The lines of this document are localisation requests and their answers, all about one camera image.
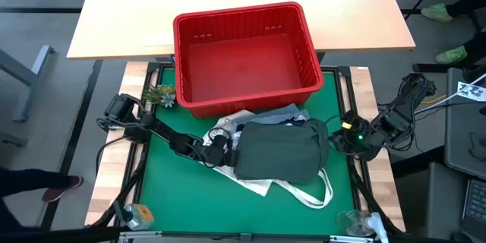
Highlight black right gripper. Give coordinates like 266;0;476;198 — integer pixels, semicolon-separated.
328;110;381;161

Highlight cream printed tote bag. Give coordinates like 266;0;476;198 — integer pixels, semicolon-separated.
200;109;334;210

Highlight dark green garment white label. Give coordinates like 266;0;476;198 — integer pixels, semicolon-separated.
233;118;330;184

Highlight light blue denim jeans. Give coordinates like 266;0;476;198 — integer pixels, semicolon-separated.
231;103;311;126

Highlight red plastic laundry basket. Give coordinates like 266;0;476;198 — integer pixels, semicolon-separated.
172;2;325;118

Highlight green table mat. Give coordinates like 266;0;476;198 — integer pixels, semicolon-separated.
138;68;356;236

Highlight small potted succulent plant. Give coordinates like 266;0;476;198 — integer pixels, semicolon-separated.
142;84;178;109

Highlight clear bottle with orange label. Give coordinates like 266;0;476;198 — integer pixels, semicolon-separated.
113;199;156;232

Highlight grey cabinet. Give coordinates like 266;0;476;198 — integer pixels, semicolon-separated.
443;67;486;180

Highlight grey box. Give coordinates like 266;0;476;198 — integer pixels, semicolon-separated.
427;161;469;241

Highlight white tag with black pattern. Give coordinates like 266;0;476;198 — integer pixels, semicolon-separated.
457;81;486;103

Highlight white paper label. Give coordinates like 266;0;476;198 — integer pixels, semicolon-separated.
143;32;175;47

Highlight person's shoe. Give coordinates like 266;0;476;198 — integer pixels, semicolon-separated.
434;45;469;65
420;2;455;24
40;175;84;204

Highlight black keyboard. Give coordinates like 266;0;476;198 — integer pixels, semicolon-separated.
461;179;486;233

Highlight person's leg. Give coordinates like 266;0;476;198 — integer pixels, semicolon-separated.
446;0;486;19
0;166;73;232
463;32;486;65

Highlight black metal floor stand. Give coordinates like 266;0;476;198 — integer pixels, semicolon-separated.
402;0;486;74

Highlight light wooden desk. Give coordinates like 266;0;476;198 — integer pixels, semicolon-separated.
67;0;417;62

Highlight grey metal desk leg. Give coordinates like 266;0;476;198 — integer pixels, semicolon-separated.
0;44;55;122

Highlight black looped wrist cable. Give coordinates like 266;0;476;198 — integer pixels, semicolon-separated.
207;126;233;144

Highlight yellow power plug cable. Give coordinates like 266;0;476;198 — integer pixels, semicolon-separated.
420;93;447;106

